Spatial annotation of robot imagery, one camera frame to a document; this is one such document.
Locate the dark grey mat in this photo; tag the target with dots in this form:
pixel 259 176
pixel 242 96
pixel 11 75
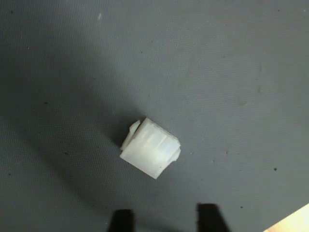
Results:
pixel 96 72

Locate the small white plastic terminal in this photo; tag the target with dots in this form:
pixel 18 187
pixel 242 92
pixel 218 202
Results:
pixel 150 149

